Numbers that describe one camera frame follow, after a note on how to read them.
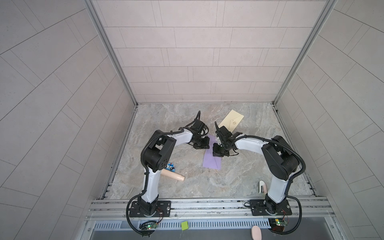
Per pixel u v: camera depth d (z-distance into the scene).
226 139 0.72
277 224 0.68
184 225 0.66
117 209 0.72
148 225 0.65
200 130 0.79
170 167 0.83
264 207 0.71
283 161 0.48
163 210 0.71
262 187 0.76
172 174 0.81
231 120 1.05
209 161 0.87
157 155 0.52
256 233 0.65
